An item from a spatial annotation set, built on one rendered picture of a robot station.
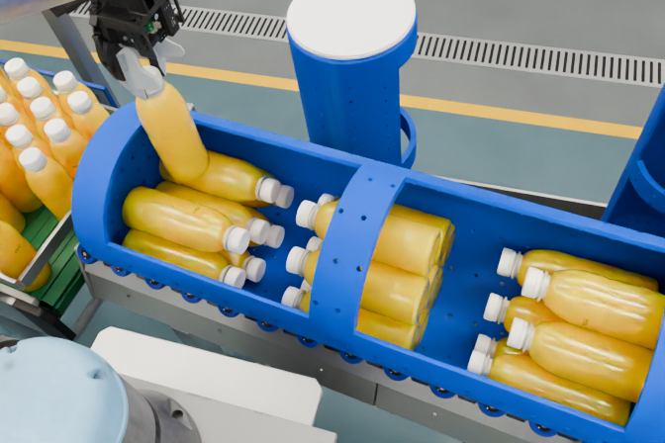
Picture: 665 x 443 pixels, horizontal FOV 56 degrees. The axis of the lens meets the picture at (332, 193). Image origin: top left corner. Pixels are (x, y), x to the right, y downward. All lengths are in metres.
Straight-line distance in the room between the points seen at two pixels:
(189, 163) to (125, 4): 0.30
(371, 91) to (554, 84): 1.45
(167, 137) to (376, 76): 0.55
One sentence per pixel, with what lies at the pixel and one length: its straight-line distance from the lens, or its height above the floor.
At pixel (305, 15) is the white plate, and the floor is 1.04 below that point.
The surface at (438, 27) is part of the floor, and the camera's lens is 2.93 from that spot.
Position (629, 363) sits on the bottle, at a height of 1.15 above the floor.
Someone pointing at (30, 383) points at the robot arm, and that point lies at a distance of 0.57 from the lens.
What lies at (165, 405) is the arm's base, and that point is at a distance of 0.72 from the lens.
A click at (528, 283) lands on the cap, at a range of 0.85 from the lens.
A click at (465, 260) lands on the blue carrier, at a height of 1.00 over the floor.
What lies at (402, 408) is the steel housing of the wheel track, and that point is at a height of 0.86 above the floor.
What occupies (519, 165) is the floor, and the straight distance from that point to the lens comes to 2.43.
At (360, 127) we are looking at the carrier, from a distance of 1.45.
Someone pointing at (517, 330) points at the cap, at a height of 1.13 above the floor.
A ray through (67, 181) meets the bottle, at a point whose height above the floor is 1.02.
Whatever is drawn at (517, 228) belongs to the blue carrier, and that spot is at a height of 1.07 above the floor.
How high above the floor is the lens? 1.92
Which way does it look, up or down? 55 degrees down
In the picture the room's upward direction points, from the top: 10 degrees counter-clockwise
